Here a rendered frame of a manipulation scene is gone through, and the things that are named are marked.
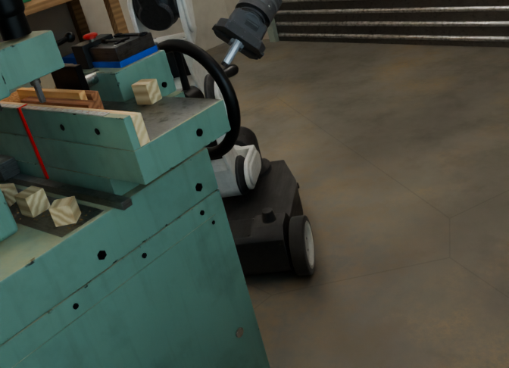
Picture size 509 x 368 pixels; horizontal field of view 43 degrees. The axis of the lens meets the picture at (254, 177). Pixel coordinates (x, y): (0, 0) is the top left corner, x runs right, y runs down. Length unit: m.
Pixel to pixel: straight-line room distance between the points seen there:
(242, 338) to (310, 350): 0.54
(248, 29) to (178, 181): 0.44
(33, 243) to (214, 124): 0.35
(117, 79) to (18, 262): 0.42
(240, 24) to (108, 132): 0.52
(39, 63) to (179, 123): 0.29
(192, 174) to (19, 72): 0.35
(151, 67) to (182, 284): 0.43
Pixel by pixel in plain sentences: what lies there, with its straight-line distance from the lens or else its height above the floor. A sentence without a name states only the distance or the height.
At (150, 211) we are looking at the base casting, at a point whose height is 0.75.
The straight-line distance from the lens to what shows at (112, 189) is 1.11.
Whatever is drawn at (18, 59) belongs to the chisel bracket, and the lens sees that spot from 1.19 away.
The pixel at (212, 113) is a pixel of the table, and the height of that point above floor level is 0.89.
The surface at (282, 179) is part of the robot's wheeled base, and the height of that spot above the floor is 0.17.
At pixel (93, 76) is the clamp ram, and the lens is 1.30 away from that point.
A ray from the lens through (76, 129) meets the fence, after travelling 1.10.
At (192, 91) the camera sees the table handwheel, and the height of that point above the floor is 0.83.
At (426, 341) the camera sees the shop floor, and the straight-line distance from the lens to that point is 1.87.
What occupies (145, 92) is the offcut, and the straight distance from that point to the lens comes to 1.20.
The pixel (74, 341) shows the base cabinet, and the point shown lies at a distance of 1.10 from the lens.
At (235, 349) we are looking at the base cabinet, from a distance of 1.38.
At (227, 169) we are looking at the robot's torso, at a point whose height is 0.35.
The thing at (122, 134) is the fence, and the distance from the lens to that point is 1.00.
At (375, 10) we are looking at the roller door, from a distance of 4.50.
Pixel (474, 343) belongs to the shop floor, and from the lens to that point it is 1.85.
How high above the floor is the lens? 1.24
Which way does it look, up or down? 25 degrees down
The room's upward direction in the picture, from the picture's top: 14 degrees counter-clockwise
